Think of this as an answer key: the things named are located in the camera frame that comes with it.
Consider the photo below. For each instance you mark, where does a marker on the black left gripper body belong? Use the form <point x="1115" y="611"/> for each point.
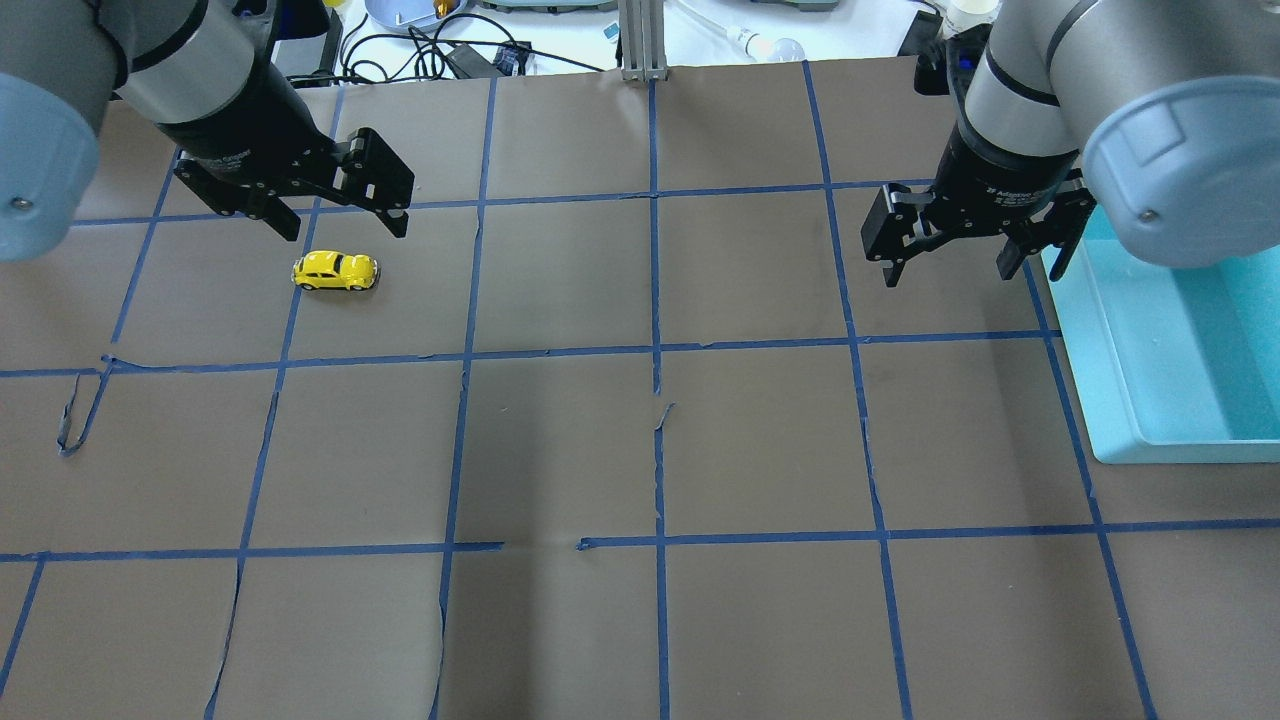
<point x="243" y="132"/>

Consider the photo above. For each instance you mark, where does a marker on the yellow beetle toy car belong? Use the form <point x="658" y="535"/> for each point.
<point x="335" y="270"/>

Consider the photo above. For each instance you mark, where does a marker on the blue bowl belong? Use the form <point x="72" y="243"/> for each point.
<point x="398" y="16"/>

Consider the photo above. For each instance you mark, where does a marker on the black electronics box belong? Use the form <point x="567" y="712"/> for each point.
<point x="300" y="45"/>

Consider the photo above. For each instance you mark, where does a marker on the black power adapter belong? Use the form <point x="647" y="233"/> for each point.
<point x="464" y="61"/>

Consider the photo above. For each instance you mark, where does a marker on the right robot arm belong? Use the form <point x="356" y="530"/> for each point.
<point x="1160" y="114"/>

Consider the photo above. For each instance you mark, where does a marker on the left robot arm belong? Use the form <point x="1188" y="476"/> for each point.
<point x="201" y="72"/>

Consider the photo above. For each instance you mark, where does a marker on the turquoise plastic bin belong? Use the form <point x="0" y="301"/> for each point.
<point x="1172" y="365"/>

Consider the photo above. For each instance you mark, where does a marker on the white light bulb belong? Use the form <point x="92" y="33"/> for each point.
<point x="764" y="48"/>

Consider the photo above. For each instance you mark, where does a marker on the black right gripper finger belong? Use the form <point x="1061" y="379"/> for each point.
<point x="896" y="230"/>
<point x="1061" y="228"/>

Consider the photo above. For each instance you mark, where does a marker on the black phone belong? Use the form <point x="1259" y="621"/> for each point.
<point x="923" y="40"/>

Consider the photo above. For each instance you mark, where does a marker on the aluminium profile post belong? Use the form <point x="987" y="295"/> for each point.
<point x="642" y="41"/>

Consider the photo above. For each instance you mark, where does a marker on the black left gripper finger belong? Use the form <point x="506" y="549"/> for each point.
<point x="372" y="176"/>
<point x="266" y="207"/>

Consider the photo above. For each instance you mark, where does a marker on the white cup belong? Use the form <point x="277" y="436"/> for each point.
<point x="961" y="15"/>

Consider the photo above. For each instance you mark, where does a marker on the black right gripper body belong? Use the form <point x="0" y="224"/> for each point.
<point x="995" y="170"/>

